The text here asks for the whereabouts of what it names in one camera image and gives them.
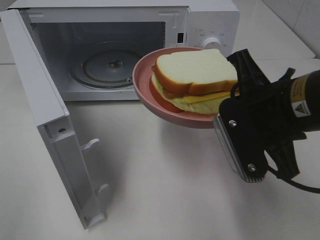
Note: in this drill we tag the white microwave oven body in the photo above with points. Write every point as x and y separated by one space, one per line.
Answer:
66 25

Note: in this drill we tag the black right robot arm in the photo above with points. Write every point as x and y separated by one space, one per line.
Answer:
305 101

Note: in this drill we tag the glass microwave turntable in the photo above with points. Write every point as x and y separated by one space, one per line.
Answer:
105 65

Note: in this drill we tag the white upper power knob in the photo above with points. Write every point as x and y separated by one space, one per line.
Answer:
211 42

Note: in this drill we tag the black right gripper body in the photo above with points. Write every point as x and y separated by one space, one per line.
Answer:
269 107

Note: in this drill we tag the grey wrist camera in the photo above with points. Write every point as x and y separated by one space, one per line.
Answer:
240 141

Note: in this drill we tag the white bread sandwich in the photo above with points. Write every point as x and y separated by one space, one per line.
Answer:
192 81

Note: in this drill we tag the pink plate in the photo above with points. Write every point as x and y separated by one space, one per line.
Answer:
141 78

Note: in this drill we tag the white microwave door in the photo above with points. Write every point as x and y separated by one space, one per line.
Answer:
52 117

